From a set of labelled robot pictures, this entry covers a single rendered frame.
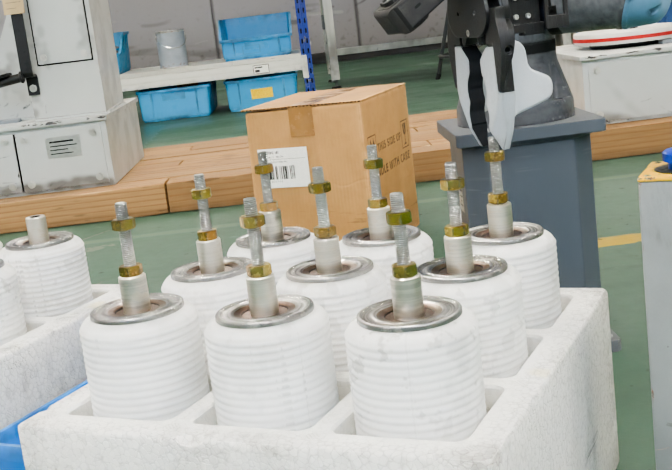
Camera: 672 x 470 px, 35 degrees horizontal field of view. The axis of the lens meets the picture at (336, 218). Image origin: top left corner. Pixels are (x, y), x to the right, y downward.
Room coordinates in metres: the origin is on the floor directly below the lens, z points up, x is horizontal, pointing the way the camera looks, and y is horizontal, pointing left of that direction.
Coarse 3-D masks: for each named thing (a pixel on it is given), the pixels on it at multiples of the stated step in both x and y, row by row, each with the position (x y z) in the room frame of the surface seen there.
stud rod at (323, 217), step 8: (312, 168) 0.89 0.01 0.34; (320, 168) 0.88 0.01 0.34; (312, 176) 0.89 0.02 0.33; (320, 176) 0.88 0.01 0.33; (320, 200) 0.88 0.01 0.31; (320, 208) 0.88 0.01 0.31; (320, 216) 0.88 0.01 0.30; (328, 216) 0.89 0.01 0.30; (320, 224) 0.89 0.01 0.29; (328, 224) 0.89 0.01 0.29
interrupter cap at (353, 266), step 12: (300, 264) 0.91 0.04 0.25; (312, 264) 0.91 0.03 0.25; (348, 264) 0.90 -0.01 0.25; (360, 264) 0.88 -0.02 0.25; (372, 264) 0.88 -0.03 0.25; (288, 276) 0.87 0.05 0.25; (300, 276) 0.87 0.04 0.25; (312, 276) 0.86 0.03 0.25; (324, 276) 0.86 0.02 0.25; (336, 276) 0.85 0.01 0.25; (348, 276) 0.85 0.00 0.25
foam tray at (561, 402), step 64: (576, 320) 0.89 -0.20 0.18; (512, 384) 0.76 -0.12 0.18; (576, 384) 0.84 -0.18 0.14; (64, 448) 0.78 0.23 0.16; (128, 448) 0.75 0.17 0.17; (192, 448) 0.73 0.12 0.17; (256, 448) 0.70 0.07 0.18; (320, 448) 0.68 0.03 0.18; (384, 448) 0.67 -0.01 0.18; (448, 448) 0.66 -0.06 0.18; (512, 448) 0.67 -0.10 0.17; (576, 448) 0.82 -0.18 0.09
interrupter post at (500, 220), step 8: (488, 208) 0.94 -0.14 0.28; (496, 208) 0.93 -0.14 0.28; (504, 208) 0.93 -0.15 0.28; (488, 216) 0.94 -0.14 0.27; (496, 216) 0.93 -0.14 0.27; (504, 216) 0.93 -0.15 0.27; (496, 224) 0.93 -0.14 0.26; (504, 224) 0.93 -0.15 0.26; (512, 224) 0.94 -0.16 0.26; (496, 232) 0.93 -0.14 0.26; (504, 232) 0.93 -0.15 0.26; (512, 232) 0.94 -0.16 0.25
